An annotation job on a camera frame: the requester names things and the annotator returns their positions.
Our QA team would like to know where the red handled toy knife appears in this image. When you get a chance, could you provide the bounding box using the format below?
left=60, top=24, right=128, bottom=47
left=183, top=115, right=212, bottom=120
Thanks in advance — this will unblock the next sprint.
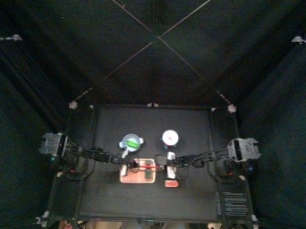
left=136, top=165, right=164, bottom=171

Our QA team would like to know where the black toy sushi roll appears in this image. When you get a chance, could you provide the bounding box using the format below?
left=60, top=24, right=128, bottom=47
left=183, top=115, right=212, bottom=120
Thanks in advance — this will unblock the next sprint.
left=143, top=159, right=155, bottom=182

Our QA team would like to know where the pink wooden cutting board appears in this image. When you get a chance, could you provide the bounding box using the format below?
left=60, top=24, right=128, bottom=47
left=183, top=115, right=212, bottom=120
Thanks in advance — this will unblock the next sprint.
left=119, top=157, right=156, bottom=184

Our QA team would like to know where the blue grey toy pot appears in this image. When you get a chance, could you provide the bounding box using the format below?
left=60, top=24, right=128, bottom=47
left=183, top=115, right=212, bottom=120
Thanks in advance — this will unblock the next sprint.
left=119, top=132, right=145, bottom=152

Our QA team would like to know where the small red block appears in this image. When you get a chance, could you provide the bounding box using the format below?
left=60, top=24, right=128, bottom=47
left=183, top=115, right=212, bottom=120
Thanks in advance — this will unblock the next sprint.
left=164, top=180, right=180, bottom=189

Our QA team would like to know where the green toy vegetable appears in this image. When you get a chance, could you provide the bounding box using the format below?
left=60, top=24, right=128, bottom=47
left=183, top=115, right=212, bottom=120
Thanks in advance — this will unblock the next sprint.
left=125, top=140, right=141, bottom=149

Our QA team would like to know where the white round plate red centre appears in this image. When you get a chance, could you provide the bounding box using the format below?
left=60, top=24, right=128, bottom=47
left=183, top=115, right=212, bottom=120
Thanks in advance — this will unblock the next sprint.
left=161, top=129, right=180, bottom=147

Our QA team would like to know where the thin diagonal cord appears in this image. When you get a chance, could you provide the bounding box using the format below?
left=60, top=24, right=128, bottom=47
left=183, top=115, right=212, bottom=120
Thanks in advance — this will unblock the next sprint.
left=111, top=0, right=232, bottom=105
left=73, top=0, right=212, bottom=102

